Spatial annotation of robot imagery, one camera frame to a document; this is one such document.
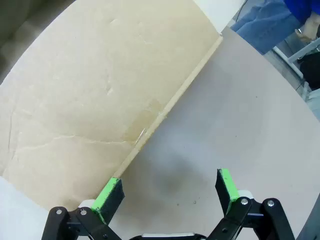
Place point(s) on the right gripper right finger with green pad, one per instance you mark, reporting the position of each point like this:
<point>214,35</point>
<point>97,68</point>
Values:
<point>226,187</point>

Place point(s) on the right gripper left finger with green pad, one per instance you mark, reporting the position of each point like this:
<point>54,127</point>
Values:
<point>108,200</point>

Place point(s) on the brown cardboard box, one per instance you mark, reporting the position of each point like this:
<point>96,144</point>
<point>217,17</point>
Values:
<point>100,87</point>

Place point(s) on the person's left forearm blue sleeve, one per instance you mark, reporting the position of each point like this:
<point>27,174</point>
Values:
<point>302,7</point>

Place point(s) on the person's left hand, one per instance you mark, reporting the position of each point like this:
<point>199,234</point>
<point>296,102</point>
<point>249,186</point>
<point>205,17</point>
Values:
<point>311,27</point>

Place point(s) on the person's blue jeans legs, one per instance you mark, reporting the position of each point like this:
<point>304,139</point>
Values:
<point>262,25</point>

